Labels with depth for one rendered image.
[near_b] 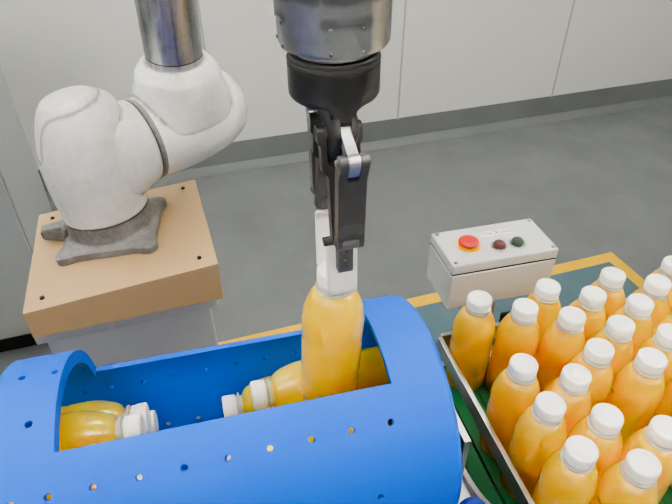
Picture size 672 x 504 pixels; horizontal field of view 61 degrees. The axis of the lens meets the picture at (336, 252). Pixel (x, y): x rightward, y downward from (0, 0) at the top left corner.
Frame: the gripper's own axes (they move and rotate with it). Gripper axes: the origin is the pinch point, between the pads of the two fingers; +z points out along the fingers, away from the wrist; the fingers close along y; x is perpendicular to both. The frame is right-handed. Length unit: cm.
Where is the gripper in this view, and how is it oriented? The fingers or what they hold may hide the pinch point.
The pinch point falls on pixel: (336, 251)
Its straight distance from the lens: 57.6
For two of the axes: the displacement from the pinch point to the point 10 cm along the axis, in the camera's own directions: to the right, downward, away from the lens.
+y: 2.5, 5.9, -7.7
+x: 9.7, -1.6, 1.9
